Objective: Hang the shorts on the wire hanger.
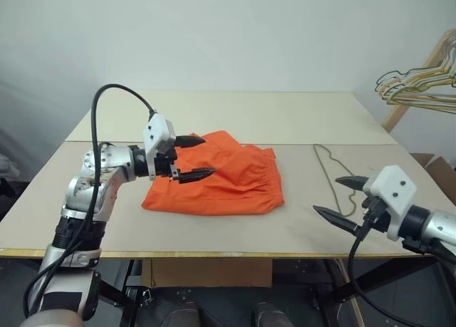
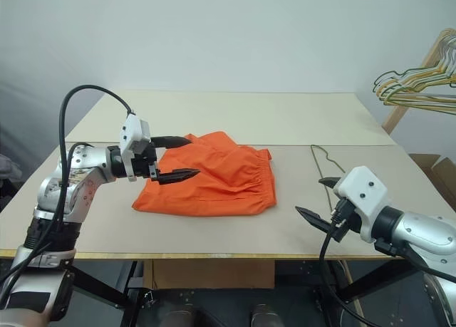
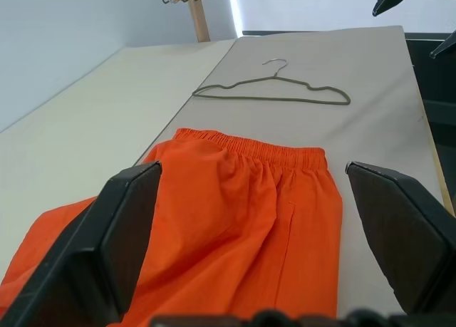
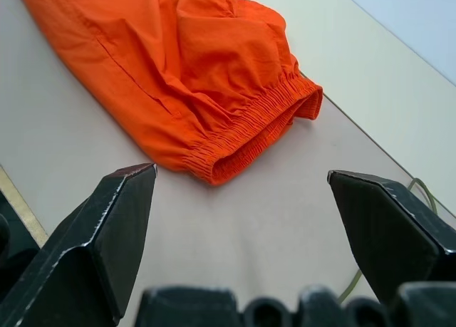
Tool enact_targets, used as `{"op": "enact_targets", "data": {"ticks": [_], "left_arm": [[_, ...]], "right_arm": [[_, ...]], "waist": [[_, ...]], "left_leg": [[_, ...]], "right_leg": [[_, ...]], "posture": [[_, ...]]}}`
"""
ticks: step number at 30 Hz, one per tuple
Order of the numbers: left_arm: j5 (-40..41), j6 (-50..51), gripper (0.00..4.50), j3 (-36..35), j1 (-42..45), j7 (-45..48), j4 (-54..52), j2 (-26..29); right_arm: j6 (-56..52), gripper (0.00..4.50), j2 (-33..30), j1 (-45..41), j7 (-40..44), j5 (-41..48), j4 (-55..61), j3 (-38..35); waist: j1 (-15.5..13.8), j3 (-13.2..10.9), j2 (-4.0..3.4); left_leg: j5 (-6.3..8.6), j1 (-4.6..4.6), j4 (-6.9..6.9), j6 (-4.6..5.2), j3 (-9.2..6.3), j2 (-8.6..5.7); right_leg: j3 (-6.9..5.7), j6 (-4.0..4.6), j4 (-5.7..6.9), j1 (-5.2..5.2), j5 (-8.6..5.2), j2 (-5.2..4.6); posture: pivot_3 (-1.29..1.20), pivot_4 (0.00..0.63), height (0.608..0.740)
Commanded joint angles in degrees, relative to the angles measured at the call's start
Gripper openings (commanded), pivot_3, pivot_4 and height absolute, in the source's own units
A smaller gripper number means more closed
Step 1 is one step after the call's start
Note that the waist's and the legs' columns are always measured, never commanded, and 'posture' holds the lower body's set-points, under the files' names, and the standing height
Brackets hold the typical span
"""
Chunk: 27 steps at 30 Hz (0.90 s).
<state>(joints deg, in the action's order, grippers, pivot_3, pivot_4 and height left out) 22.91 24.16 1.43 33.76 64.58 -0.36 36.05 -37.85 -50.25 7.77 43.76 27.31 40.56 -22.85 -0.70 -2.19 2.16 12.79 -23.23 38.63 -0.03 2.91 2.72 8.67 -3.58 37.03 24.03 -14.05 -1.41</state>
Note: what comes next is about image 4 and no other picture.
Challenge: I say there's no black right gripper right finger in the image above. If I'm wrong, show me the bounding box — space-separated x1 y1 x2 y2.
326 170 456 327

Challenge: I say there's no green wire hanger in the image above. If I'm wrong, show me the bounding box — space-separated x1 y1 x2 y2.
336 177 440 305

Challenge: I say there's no orange cloth garment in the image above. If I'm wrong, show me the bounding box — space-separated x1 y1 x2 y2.
12 0 324 187

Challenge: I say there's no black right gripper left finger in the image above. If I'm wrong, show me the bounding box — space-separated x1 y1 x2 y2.
0 162 159 327

